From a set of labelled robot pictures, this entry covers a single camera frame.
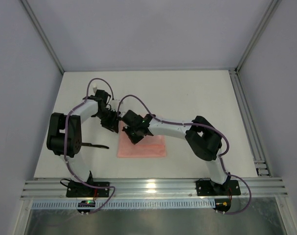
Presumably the pink cloth napkin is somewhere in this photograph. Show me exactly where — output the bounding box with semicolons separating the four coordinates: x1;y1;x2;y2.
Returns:
117;132;167;158

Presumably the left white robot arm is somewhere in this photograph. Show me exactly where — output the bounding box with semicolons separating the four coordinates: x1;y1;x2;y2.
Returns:
46;90;118;188

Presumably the left small controller board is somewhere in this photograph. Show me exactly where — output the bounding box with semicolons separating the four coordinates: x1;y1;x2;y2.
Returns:
77;200;95;215

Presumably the small controller board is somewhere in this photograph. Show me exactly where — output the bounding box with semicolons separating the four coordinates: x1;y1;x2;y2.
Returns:
213;198;231;214
77;200;95;215

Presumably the right small controller board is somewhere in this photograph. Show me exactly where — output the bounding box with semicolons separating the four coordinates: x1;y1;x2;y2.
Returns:
213;198;231;214

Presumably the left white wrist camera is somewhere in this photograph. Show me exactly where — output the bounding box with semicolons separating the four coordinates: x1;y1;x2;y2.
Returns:
109;99;123;112

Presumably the black handled knife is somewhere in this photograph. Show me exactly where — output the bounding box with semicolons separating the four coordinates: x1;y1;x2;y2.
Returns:
82;142;110;149

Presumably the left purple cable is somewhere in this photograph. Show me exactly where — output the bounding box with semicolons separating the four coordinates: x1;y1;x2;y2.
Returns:
64;78;116;214

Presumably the purple cable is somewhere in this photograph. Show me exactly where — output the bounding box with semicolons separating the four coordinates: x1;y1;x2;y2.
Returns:
64;78;116;214
118;94;252;216

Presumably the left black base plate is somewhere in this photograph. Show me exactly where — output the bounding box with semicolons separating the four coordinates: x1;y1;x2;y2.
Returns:
60;178;110;198

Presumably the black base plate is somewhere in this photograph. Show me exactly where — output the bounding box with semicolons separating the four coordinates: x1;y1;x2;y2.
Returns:
195;178;241;196
60;178;110;198

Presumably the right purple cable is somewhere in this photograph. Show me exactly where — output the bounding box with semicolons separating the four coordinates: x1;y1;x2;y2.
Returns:
118;94;252;216

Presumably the slotted cable duct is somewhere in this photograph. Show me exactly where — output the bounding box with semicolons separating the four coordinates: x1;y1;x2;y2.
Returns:
31;198;214;210

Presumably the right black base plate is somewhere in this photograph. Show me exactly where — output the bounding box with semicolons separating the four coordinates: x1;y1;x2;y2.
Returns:
195;178;241;196

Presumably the right side aluminium rail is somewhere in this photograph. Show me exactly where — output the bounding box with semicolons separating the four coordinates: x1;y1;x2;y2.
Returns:
228;70;272;178

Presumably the aluminium rail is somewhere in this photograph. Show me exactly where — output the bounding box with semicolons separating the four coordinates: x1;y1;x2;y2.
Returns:
228;70;272;178
20;177;288;200

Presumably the left corner aluminium post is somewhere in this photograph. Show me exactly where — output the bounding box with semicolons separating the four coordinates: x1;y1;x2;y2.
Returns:
18;0;65;75

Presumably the corner aluminium post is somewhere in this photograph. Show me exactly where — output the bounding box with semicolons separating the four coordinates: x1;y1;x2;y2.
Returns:
235;0;282;73
18;0;65;75

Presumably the front aluminium rail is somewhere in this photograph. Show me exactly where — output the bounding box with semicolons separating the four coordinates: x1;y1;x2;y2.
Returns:
20;177;288;200

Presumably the right corner aluminium post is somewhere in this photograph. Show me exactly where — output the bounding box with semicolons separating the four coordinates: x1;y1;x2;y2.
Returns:
235;0;282;73

